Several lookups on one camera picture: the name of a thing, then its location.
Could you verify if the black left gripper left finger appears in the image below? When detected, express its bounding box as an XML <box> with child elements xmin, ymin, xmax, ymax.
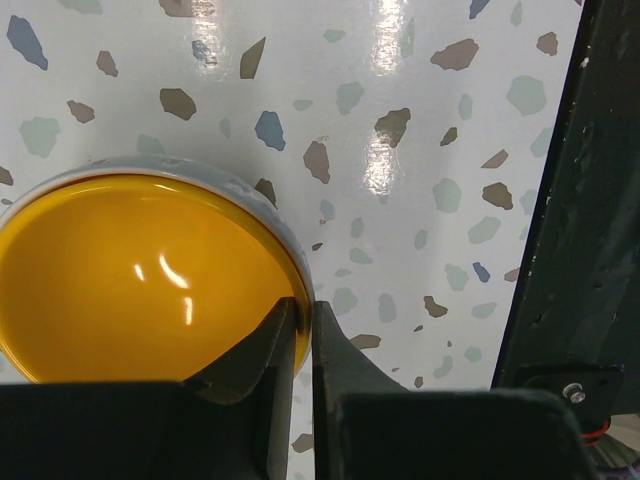
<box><xmin>1</xmin><ymin>298</ymin><xmax>295</xmax><ymax>479</ymax></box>

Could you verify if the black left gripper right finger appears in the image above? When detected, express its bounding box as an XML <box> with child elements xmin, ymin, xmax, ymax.
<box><xmin>311</xmin><ymin>301</ymin><xmax>597</xmax><ymax>479</ymax></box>

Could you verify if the yellow rimmed bowl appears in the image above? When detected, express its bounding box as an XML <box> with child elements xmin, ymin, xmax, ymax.
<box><xmin>1</xmin><ymin>156</ymin><xmax>314</xmax><ymax>383</ymax></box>

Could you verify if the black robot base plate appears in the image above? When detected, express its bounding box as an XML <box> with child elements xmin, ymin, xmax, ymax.
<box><xmin>489</xmin><ymin>0</ymin><xmax>640</xmax><ymax>480</ymax></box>

